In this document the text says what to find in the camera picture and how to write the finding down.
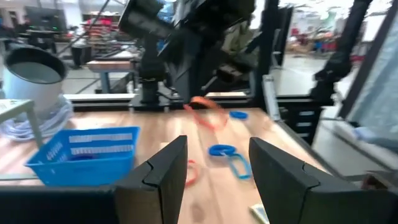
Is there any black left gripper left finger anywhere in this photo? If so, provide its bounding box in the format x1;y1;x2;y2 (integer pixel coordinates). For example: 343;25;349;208
114;135;188;224

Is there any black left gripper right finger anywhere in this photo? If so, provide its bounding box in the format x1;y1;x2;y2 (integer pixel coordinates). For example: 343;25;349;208
248;137;398;224

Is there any red-orange coil wristband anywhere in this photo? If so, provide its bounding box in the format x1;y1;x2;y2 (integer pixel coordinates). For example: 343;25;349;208
185;159;200;188

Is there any yellow crayon box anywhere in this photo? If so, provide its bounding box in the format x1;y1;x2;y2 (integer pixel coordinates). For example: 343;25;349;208
248;203;271;224

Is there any blue coil wristband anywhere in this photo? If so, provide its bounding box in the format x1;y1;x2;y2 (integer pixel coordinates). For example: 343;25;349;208
229;110;249;121
207;144;238;157

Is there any blue plastic basket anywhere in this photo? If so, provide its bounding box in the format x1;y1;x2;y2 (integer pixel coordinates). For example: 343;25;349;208
24;126;141;187

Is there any orange rubber band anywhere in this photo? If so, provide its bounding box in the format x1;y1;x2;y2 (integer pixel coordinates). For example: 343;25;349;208
183;95;229;131

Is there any wooden workbench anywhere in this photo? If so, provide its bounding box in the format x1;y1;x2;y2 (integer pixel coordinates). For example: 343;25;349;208
86;60;135;94

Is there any white canister with black rim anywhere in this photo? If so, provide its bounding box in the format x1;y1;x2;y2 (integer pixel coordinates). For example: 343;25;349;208
2;45;68;114

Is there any pale green perforated metal shelf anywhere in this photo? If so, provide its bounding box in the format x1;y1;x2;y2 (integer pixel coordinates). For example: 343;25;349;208
0;98;45;149

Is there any black monitor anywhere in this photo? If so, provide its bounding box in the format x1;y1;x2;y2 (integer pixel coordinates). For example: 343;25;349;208
24;6;68;32

